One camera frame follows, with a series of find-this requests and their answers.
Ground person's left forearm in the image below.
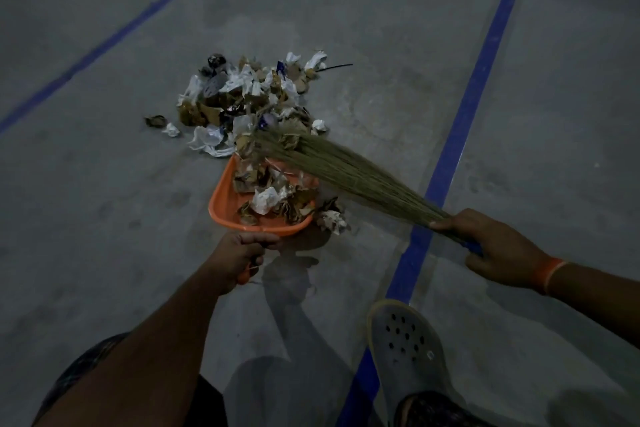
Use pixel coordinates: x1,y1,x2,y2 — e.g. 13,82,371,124
32,271,226,427

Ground grass broom with metal handle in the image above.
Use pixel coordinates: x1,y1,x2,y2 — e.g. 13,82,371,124
252,129,485,258

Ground orange plastic dustpan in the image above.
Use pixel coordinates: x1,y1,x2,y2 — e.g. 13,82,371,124
207,151,321,288

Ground person's right hand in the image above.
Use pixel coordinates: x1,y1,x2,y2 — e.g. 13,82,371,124
429,207,553,295

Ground pile of paper scraps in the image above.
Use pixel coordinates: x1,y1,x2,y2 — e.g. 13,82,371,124
143,50,355,238

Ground person's left hand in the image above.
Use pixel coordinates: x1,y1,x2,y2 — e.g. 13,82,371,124
202,230,282,298

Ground black patterned trousers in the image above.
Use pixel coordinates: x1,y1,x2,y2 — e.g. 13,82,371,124
29,331,231,427

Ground person's right forearm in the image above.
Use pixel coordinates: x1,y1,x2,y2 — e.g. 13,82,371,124
545,264,640,350

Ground orange wrist band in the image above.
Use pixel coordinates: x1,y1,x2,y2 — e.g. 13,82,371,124
539,257,571,296

